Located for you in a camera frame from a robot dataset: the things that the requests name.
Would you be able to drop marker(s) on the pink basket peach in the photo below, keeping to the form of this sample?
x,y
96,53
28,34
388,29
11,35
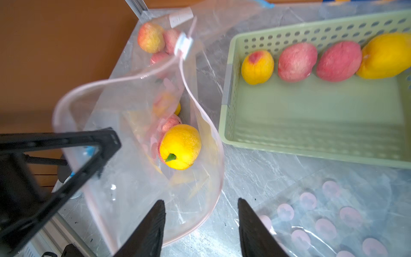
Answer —
x,y
340,62
296,62

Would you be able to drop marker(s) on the clear zip-top bag blue zipper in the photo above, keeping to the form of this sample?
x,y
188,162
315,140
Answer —
x,y
203,22

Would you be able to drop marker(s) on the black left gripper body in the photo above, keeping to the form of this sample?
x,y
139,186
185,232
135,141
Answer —
x,y
21,196

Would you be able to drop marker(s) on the blue handheld microphone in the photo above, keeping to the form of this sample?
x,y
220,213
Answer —
x,y
79,157

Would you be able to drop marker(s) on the large pink peach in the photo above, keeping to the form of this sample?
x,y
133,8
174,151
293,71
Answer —
x,y
172,121

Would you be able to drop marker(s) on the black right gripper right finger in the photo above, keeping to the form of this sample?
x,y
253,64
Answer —
x,y
255,239

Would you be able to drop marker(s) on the aluminium corner post left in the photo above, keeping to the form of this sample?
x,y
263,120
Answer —
x,y
137,6

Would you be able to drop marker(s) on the pink basket peach left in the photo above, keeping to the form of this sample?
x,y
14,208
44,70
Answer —
x,y
296,62

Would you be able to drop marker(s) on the black microphone on stand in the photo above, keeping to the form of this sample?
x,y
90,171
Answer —
x,y
48,171

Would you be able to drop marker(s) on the green perforated plastic basket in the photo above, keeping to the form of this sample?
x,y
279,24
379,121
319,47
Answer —
x,y
356,120

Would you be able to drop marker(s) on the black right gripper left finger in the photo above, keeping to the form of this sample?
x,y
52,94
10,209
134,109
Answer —
x,y
147,239

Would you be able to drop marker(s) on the clear zip-top bag pink zipper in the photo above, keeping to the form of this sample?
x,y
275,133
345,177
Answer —
x,y
120,195

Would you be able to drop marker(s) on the yellow basket peach right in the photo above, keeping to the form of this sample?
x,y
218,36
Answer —
x,y
385,56

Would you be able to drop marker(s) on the pink basket peach right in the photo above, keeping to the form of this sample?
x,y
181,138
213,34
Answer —
x,y
340,62

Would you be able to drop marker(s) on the plain yellow peach with leaf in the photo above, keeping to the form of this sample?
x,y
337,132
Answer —
x,y
180,147

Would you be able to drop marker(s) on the pink-trimmed bag of bags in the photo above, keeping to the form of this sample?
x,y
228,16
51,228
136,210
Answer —
x,y
343,211

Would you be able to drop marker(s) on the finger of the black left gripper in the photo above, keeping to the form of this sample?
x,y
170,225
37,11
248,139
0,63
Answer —
x,y
107,144

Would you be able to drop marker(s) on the yellow red-blush basket peach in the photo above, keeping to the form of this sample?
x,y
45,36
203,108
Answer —
x,y
258,67

